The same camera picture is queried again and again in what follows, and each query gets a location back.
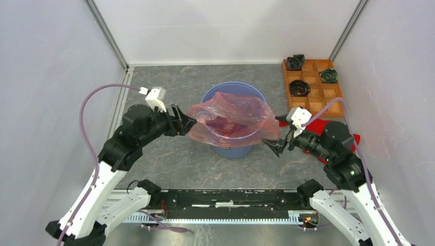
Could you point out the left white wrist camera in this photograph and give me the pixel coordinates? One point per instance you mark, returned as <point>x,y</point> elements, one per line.
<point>154,98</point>

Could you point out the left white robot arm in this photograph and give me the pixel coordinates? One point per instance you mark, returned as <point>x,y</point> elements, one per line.
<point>87,223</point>

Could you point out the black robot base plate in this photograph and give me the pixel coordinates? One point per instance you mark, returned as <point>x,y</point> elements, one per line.
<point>232,204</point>

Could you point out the red cloth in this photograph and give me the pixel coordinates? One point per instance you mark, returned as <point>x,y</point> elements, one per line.
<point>317,127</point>

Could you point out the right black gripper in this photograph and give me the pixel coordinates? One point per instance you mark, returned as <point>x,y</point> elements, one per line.
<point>276,145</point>

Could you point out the dark green bag roll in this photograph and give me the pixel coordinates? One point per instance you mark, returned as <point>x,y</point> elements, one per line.
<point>329,76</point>

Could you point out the orange compartment tray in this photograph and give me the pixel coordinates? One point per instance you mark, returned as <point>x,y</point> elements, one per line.
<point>320,93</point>

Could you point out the red translucent trash bag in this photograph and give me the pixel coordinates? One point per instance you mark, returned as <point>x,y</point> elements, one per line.
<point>228,121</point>

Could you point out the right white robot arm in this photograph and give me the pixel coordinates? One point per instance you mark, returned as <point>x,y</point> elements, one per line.
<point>343,168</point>

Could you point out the blue plastic trash bin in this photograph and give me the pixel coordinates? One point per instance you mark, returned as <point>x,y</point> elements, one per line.
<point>236,88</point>

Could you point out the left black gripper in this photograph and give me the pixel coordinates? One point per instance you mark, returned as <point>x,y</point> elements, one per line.
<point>173,126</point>

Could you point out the black bag roll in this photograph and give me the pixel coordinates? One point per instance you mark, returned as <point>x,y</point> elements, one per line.
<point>295,62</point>
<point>299,88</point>

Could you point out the black bag roll top left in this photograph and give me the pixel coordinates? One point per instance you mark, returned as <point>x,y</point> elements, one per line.
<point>295,62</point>

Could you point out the black bag roll middle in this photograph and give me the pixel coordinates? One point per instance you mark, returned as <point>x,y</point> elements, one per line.
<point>299,88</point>

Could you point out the slotted cable duct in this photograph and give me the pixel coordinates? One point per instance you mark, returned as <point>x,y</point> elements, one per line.
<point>291,218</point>

